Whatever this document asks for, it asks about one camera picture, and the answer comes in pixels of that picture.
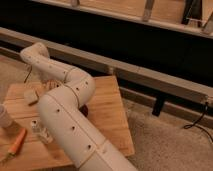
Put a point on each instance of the orange handled tool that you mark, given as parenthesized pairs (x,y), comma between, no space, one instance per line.
(14,148)

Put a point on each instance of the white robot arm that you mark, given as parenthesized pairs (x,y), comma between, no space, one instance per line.
(59,111)

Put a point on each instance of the beige sponge block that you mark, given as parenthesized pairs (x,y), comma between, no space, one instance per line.
(31,96)

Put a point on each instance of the white paper cup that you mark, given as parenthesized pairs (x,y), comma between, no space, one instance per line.
(5,119)

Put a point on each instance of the wooden table board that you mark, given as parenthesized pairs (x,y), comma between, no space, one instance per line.
(106,112)

